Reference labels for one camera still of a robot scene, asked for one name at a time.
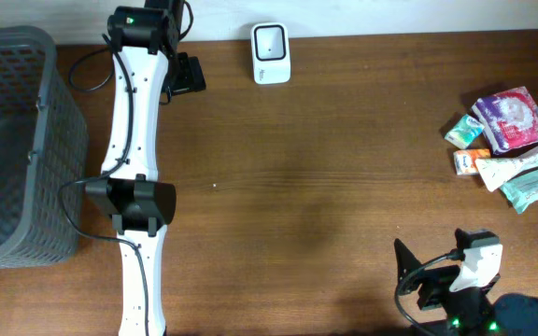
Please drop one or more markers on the dark grey plastic basket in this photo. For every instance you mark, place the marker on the dark grey plastic basket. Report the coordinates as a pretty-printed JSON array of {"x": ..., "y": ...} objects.
[{"x": 43, "y": 144}]

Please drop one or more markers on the pink purple tissue pack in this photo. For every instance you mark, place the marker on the pink purple tissue pack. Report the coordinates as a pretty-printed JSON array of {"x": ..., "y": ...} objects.
[{"x": 510, "y": 119}]

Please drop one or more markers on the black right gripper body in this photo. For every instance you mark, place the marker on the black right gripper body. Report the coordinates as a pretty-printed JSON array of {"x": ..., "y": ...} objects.
[{"x": 432, "y": 284}]

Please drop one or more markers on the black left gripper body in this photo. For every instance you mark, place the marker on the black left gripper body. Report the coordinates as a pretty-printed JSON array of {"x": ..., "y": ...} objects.
[{"x": 184, "y": 72}]

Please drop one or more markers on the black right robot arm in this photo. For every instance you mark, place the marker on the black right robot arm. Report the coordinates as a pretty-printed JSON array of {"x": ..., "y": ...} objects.
[{"x": 512, "y": 314}]

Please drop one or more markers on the white tube with brown cap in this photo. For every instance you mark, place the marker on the white tube with brown cap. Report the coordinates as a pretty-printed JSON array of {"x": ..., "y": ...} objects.
[{"x": 497, "y": 171}]

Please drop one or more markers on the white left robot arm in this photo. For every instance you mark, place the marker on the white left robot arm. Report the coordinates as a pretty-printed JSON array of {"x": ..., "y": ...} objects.
[{"x": 148, "y": 72}]

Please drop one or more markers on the orange small tissue pack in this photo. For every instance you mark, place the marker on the orange small tissue pack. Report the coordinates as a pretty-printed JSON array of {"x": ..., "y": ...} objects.
[{"x": 464, "y": 160}]

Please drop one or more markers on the green small tissue pack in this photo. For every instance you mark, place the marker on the green small tissue pack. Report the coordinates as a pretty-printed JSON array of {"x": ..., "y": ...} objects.
[{"x": 464, "y": 132}]

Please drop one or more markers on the teal wet wipes pack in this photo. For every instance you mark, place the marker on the teal wet wipes pack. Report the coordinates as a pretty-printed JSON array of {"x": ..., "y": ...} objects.
[{"x": 522, "y": 191}]

